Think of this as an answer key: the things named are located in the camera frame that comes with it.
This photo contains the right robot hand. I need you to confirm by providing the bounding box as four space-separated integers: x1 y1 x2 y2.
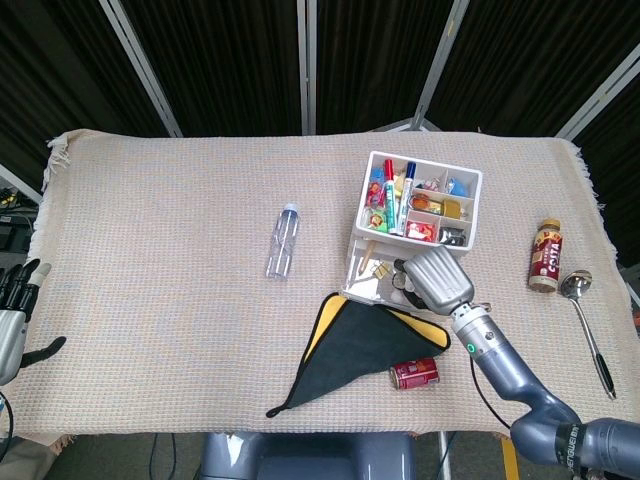
389 245 476 317

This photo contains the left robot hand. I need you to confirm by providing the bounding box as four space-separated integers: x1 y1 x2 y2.
0 257 68 386

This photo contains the clear drawer with white knob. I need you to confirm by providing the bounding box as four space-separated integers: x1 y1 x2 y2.
339 237 431 314

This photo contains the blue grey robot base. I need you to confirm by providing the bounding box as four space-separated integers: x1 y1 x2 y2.
199 431 417 480

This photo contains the white drawer organizer box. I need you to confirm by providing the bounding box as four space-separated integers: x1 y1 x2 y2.
344 150 484 281

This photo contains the red candy packet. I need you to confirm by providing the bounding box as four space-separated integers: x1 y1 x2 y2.
406 219 437 240

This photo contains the blue capped white marker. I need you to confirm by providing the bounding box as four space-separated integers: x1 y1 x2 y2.
392 160 418 236

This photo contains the red capped green marker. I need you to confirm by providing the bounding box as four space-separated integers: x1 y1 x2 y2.
382 158 400 234

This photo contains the red soda can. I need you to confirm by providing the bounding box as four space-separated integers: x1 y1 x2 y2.
389 356 441 391

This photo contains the grey and yellow microfiber cloth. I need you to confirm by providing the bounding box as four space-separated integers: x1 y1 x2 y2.
265 292 452 419

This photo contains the brown Costa coffee bottle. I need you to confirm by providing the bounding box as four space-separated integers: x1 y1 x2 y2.
528 218 564 294

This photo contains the beige woven tablecloth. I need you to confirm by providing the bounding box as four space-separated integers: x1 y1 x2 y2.
9 128 640 451

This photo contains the clear plastic water bottle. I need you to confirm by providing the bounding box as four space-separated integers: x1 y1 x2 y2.
263 202 301 282

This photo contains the metal table leg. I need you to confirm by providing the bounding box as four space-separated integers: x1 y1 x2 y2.
436 431 453 480

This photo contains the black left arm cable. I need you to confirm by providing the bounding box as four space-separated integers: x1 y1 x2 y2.
0 392 14 441

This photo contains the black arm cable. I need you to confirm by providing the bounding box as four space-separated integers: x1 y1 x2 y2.
468 354 514 437
0 392 14 441

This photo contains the orange carabiner key ring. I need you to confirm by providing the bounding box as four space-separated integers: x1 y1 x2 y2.
409 192 445 213

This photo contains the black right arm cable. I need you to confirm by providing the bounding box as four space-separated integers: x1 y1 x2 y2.
468 354 514 437

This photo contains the metal spoon black handle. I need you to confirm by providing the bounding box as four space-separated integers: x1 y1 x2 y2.
558 269 618 401

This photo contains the dark folding screen grey frame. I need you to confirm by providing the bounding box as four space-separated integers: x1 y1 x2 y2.
0 0 640 251

